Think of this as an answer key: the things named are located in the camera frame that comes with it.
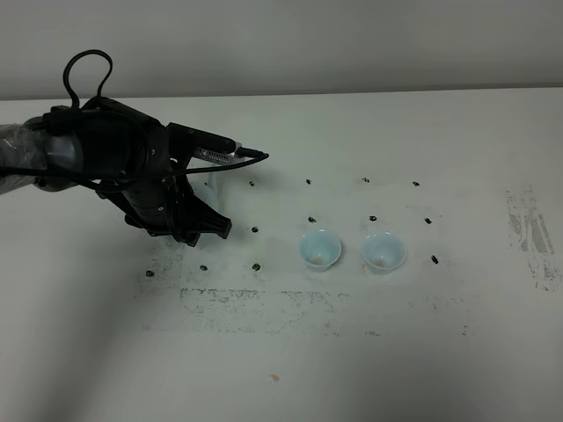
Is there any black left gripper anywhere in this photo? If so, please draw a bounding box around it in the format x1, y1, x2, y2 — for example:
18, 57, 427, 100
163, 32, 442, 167
102, 116, 231, 246

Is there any light blue porcelain teapot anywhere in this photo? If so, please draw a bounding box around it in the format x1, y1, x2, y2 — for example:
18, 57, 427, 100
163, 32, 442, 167
187, 172, 223, 214

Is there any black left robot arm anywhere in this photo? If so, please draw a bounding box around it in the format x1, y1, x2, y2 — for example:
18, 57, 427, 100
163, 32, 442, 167
1, 98, 237, 246

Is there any left light blue teacup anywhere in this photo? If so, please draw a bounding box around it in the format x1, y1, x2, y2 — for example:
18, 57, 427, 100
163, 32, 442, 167
298, 229, 342, 273

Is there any light blue teacup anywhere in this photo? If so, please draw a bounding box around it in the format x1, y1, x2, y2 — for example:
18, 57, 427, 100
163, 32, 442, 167
298, 229, 342, 273
360, 232, 408, 275

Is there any right light blue teacup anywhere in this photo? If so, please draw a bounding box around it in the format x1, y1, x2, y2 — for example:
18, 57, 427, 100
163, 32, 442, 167
360, 232, 408, 275

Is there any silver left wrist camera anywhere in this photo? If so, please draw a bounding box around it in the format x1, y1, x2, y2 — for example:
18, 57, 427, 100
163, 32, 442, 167
193, 141, 244, 166

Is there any black left camera cable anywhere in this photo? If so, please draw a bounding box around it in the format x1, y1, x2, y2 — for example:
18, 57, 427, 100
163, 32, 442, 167
0, 48, 270, 194

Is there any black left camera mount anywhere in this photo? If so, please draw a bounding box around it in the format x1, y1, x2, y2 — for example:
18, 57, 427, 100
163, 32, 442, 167
166, 123, 238, 154

